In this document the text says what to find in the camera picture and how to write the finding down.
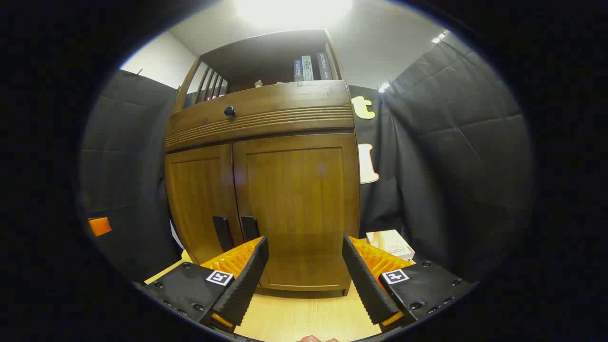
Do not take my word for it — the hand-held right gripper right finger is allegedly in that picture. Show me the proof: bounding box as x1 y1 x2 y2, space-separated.
342 235 477 333

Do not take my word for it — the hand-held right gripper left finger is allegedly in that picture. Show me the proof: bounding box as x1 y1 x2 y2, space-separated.
135 236 270 333

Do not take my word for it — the black door handle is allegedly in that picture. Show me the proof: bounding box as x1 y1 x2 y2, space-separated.
241 216 260 243
212 216 234 252

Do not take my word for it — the wooden cabinet door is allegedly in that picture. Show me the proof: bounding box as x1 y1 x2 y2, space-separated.
165 144 244 264
233 133 360 291

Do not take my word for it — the brown wooden double-door shoe cabinet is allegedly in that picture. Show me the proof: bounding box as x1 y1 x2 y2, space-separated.
164 28 361 297

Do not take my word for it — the wooden cabinet drawer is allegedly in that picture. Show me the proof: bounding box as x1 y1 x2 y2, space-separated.
165 80 355 152

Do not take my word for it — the white cardboard box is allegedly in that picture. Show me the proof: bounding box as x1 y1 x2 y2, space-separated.
366 229 415 261

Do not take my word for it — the dark grey book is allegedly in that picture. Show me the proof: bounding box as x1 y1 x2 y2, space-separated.
316 52 333 80

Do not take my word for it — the large ceiling light panel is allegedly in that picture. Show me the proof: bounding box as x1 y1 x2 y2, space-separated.
235 0 354 27

